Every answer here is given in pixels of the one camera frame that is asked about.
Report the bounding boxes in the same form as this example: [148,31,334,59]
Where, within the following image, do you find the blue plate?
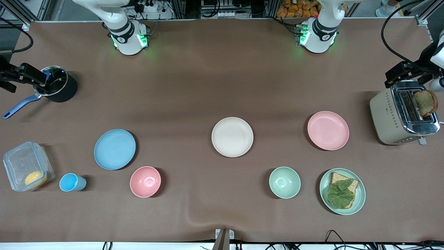
[94,129,136,170]

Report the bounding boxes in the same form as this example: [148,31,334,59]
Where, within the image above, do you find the brown toast slice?
[413,90,439,117]

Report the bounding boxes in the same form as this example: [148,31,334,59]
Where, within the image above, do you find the glass pot lid blue knob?
[34,66,68,96]

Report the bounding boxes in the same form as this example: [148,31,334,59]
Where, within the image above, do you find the beige chrome toaster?
[369,81,440,145]

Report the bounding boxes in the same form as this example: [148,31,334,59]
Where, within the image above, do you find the white sneaker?
[375,0,400,18]

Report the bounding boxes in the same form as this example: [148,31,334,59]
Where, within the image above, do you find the clear plastic lidded container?
[3,141,55,192]

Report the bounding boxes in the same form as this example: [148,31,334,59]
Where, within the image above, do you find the pink plate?
[307,111,350,151]

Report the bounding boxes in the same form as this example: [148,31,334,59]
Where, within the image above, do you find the yellow oval object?
[24,171,48,188]

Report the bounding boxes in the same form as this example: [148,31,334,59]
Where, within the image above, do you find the blue cup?
[59,173,87,192]

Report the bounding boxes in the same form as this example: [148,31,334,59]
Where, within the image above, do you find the orange snack packs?
[276,0,349,18]

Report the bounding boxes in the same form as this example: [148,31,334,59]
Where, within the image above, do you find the bread slice under lettuce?
[328,172,359,209]

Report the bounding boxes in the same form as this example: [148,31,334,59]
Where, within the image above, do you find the green plate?
[319,168,366,215]

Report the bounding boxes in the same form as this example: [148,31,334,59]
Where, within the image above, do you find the green lettuce leaf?
[327,179,355,209]

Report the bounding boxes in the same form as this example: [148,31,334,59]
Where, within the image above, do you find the white power strip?
[203,10,237,19]
[139,0,159,12]

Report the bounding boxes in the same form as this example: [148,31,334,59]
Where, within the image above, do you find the pink bowl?
[130,166,162,198]

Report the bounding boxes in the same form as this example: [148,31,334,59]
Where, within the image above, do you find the green bowl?
[269,167,301,199]

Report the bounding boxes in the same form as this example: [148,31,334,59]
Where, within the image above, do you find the brown table cover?
[0,19,444,243]

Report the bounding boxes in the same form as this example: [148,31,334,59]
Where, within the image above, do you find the beige plate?
[211,117,254,158]

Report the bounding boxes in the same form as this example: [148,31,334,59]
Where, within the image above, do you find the thick black cable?
[0,17,34,53]
[381,0,425,66]

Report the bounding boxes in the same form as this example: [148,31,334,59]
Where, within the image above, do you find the black saucepan blue handle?
[3,65,78,119]

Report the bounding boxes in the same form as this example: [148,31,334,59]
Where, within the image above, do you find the thin black cable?
[324,229,348,250]

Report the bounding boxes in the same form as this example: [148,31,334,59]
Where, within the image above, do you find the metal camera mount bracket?
[215,228,235,250]

